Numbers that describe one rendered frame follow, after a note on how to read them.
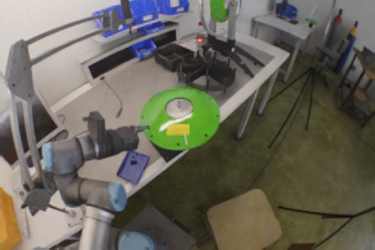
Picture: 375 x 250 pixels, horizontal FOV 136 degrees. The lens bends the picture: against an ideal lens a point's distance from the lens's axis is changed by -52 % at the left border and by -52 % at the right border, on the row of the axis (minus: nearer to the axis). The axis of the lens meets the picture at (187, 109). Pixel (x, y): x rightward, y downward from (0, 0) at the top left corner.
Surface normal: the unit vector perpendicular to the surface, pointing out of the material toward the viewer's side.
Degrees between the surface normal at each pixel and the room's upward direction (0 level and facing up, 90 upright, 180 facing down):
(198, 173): 0
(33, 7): 90
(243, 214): 0
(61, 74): 90
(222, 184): 0
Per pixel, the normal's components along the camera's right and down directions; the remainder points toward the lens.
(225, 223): -0.04, -0.68
